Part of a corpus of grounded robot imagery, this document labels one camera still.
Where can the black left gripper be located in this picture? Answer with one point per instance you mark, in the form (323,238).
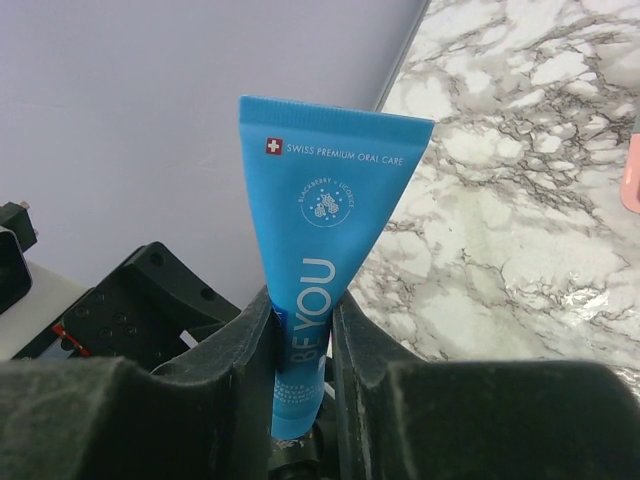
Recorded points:
(150,307)

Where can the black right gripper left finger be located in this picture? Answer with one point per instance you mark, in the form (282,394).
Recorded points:
(205,414)

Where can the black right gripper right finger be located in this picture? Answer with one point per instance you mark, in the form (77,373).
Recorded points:
(401,417)

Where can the blue toothpaste tube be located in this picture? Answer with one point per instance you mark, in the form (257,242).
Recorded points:
(322,184)

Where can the pink plastic basket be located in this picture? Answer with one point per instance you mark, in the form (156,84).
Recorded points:
(630,184)

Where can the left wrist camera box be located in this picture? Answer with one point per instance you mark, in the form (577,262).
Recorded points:
(32,297)

